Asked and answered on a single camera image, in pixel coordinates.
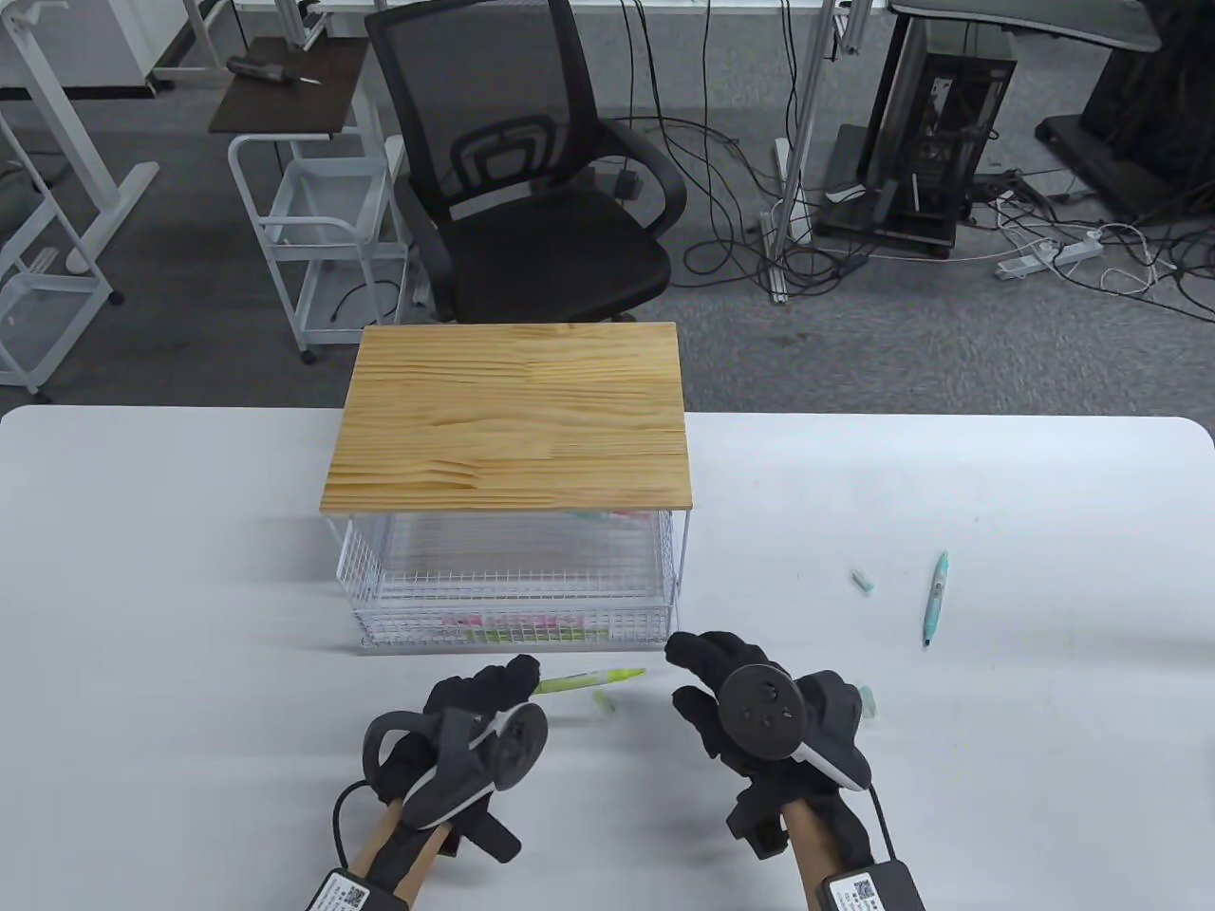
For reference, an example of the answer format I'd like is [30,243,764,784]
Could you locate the black computer tower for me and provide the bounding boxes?
[859,52,1019,250]

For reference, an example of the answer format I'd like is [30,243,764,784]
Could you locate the person's left forearm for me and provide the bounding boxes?
[356,802,452,902]

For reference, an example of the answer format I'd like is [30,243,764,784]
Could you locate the grey standing desk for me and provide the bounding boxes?
[816,0,1164,262]

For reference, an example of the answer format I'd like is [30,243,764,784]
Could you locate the person's right hand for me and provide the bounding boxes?
[664,631,870,860]

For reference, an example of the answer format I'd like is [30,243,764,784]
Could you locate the black glove cable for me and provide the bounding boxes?
[867,788,899,861]
[331,780,377,869]

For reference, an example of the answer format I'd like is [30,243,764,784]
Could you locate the aluminium profile post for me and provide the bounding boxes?
[764,0,855,307]

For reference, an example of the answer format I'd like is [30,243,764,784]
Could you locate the white power strip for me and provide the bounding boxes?
[994,237,1106,282]

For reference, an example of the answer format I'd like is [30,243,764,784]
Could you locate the wooden top wire rack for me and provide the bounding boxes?
[321,321,695,597]

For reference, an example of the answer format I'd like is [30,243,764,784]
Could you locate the black floor cables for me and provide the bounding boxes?
[968,169,1215,324]
[607,0,879,290]

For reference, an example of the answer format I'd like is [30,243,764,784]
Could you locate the black tracking controller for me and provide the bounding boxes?
[363,702,550,828]
[717,664,869,793]

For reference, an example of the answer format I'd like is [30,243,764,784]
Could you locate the white wire basket drawer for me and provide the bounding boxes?
[334,512,682,658]

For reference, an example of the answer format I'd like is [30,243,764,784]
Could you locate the dark brown side table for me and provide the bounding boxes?
[208,36,373,136]

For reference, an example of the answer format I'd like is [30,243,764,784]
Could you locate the person's left hand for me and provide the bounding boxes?
[364,653,550,865]

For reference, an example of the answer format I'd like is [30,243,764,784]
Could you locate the black mesh office chair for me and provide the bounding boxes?
[364,0,689,324]

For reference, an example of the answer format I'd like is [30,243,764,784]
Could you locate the black machine base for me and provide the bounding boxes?
[1035,27,1215,226]

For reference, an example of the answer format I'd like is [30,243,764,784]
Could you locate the person's right forearm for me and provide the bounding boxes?
[783,802,874,911]

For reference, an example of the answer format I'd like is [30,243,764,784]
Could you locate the white desk leg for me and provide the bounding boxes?
[0,0,160,278]

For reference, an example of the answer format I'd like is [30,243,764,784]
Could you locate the black handled screwdriver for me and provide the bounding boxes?
[225,55,324,88]

